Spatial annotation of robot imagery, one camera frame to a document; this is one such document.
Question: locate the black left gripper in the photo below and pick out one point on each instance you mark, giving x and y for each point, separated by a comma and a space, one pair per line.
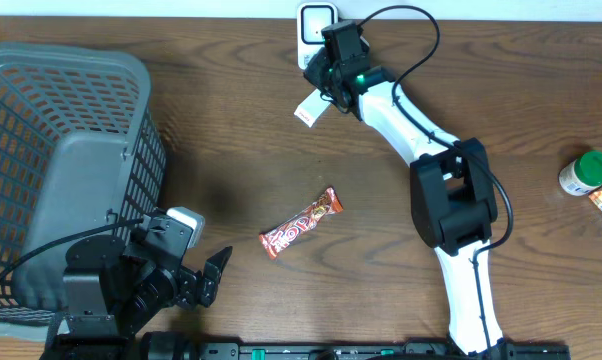
190, 288

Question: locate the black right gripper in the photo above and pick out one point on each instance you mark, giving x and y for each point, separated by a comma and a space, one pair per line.
311, 72

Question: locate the white green box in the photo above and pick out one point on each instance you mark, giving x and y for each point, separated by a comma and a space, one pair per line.
311, 108

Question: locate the red chocolate bar wrapper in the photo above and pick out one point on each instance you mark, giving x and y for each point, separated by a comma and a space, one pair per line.
279, 238

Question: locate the green lid jar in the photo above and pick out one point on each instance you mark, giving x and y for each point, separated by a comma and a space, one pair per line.
583, 175

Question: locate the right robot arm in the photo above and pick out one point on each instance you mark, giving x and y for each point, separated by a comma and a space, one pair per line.
452, 190

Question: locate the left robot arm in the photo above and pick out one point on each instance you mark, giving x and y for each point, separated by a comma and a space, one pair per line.
115, 286

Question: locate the grey plastic shopping basket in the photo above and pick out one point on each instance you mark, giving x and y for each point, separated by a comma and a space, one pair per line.
78, 150

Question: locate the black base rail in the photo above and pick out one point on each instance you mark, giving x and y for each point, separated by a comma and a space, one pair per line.
331, 351

